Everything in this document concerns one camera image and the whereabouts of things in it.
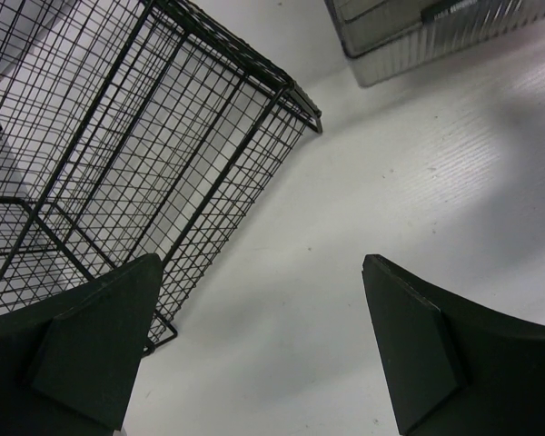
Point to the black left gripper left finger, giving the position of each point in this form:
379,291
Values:
69,362

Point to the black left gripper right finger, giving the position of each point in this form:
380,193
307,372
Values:
453,366

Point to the clear plastic drawer organizer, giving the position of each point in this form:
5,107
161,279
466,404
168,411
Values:
384,39

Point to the pink black highlighter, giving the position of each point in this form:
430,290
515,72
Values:
441,9

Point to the black wire mesh shelf rack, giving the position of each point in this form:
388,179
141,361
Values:
126,128

